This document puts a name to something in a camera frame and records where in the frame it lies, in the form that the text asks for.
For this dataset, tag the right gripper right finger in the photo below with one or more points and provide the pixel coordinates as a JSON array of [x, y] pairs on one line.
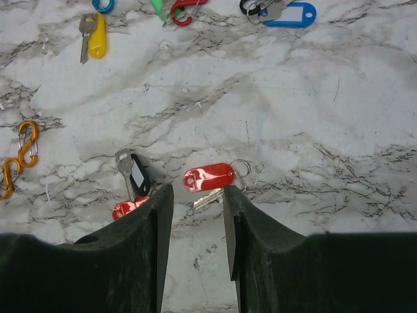
[[276, 269]]

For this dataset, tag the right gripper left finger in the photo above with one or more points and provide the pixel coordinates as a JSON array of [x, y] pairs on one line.
[[119, 268]]

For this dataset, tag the red key tag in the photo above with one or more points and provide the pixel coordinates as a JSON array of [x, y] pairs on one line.
[[208, 177], [123, 208]]

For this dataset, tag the blue key tag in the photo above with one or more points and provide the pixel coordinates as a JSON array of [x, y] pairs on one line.
[[296, 15]]

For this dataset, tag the black S carabiner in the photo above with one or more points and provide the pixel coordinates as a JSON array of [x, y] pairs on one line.
[[249, 7]]

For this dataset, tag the blue S carabiner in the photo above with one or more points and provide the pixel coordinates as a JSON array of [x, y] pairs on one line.
[[103, 7]]

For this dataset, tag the green key tag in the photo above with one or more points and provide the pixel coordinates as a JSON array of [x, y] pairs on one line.
[[157, 4]]

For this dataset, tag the red S carabiner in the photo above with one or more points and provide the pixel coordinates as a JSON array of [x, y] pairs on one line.
[[182, 12]]

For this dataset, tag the yellow key tag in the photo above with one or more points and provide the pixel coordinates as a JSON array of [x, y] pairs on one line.
[[97, 44]]

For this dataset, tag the silver key on right red tag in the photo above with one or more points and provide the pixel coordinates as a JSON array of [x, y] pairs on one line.
[[214, 195]]

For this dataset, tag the silver key on black tag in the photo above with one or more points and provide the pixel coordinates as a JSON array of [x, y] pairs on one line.
[[124, 165]]

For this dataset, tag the orange s carabiner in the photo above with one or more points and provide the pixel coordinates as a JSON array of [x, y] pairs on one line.
[[28, 146], [6, 171]]

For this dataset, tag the silver key on yellow tag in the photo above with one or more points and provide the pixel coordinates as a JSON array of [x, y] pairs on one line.
[[87, 25]]

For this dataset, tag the silver key on blue tag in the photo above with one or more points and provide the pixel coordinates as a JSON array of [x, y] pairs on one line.
[[272, 9]]

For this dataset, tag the silver key on green tag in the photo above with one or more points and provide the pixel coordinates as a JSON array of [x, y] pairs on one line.
[[165, 11]]

